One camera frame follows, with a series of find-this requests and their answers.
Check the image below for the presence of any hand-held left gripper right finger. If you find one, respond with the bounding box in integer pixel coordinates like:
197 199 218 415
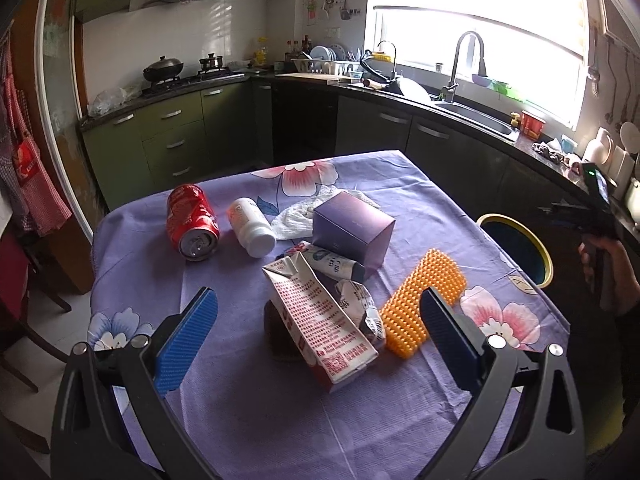
419 287 586 480

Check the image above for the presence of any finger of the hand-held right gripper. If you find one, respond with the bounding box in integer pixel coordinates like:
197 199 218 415
538 201 583 232

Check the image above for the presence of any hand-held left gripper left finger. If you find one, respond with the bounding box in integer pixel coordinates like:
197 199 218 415
50 287 221 480

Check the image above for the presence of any yellow-rimmed trash bin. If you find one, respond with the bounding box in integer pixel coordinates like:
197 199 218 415
475 213 554 289

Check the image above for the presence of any orange spiky brush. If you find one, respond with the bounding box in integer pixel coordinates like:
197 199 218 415
379 248 468 359

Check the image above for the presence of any silver snack wrapper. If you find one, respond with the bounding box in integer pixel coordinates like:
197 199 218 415
335 280 387 351

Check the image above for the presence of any red soda can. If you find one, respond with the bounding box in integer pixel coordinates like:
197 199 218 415
166 184 221 262

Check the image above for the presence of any white plastic bottle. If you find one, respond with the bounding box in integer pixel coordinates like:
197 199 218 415
227 197 277 259

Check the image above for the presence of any white red-printed milk carton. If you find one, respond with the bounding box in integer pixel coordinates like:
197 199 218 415
262 251 381 395

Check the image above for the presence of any white tube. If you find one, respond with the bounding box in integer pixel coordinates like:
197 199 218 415
285 241 368 283

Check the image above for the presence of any purple cardboard box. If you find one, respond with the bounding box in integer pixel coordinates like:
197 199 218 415
312 191 397 268

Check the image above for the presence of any white tissue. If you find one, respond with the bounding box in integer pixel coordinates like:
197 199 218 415
270 185 381 241

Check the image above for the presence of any person's right hand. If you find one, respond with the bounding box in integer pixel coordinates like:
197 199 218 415
578 236 637 313

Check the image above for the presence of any white jug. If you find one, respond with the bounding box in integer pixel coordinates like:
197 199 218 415
582 127 615 166

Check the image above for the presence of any dark rag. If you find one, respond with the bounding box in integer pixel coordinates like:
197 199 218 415
531 140 566 161

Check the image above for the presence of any purple floral tablecloth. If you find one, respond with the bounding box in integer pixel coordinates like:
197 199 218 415
87 149 571 480

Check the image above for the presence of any red container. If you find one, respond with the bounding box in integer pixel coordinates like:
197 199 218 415
521 110 547 140

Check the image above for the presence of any steel sink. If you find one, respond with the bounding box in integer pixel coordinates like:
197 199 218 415
434 101 521 143

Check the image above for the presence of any dark wooden chair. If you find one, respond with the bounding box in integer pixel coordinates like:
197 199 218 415
0 230 71 456

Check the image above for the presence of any tall kitchen faucet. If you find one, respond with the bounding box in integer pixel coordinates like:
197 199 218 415
440 31 487 105

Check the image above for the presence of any green base cabinet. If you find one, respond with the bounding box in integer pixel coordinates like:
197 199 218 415
80 79 273 211

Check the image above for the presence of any red checked apron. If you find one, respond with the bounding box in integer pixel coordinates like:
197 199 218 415
0 35 72 236

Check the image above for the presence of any small thin faucet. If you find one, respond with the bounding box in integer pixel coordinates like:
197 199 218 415
376 40 398 81

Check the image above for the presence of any clear plastic bag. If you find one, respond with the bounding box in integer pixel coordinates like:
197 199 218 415
89 85 143 115

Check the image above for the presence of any black gas stove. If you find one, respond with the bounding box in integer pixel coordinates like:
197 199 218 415
141 71 246 97

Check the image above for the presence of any black wok with lid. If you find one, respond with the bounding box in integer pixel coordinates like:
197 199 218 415
143 56 184 83

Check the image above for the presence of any white dish rack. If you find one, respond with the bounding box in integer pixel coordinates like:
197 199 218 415
292 45 362 75

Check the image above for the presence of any wooden cutting board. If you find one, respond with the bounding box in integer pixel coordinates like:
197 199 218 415
276 72 343 85

